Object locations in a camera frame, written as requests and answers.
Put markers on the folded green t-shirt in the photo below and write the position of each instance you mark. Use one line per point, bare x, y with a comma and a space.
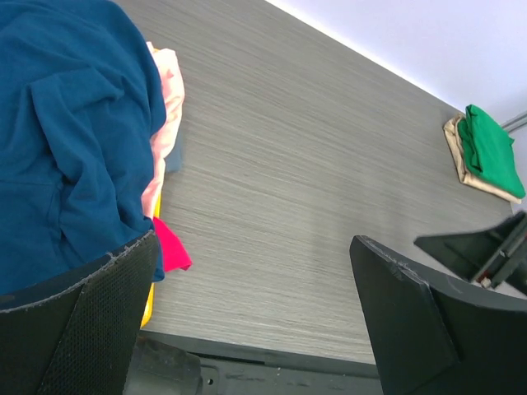
488, 152

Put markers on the magenta t-shirt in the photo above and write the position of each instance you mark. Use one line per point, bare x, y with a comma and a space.
174, 254

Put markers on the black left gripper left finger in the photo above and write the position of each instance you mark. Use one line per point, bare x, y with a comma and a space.
75, 333

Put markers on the folded beige t-shirt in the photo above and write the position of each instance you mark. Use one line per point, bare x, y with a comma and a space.
454, 143

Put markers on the grey blue t-shirt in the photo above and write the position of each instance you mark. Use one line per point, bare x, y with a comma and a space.
174, 159

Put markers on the blue Mickey print t-shirt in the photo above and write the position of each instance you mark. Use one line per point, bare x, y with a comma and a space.
81, 98

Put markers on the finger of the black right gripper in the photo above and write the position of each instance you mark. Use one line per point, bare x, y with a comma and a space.
489, 257

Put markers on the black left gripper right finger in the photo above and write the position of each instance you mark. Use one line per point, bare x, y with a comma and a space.
434, 334

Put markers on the right aluminium frame post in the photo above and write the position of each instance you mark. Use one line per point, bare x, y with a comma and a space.
516, 123

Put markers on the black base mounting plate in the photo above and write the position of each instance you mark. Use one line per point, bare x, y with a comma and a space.
170, 364

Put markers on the yellow plastic bin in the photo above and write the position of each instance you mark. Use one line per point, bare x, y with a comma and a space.
149, 304

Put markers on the pink t-shirt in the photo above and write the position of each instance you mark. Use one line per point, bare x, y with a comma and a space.
163, 141

